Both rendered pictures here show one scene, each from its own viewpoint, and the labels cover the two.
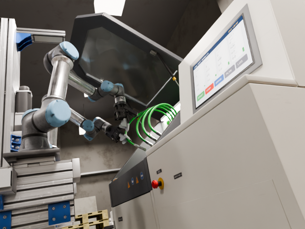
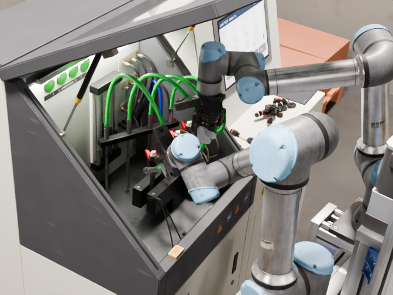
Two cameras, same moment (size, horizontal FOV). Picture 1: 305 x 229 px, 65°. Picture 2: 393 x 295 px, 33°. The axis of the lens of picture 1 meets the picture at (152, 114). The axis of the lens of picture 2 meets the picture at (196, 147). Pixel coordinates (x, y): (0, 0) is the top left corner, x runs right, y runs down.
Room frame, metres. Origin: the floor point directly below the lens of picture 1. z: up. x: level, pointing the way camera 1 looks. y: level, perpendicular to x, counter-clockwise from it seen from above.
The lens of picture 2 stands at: (2.54, 1.71, 2.45)
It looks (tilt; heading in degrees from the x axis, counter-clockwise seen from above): 34 degrees down; 237
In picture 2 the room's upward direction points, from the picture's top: 5 degrees clockwise
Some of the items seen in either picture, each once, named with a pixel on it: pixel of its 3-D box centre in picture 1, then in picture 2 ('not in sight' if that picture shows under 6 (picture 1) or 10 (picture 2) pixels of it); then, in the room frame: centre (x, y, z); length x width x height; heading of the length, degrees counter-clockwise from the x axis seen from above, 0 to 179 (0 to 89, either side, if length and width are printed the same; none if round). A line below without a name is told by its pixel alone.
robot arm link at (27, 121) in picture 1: (35, 124); (385, 185); (1.09, 0.58, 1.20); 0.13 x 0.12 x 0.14; 62
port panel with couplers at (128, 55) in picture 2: not in sight; (131, 82); (1.55, -0.32, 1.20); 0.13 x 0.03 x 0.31; 30
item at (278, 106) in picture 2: not in sight; (275, 107); (0.91, -0.21, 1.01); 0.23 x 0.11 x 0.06; 30
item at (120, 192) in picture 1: (129, 186); (206, 234); (1.51, 0.23, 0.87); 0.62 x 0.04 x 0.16; 30
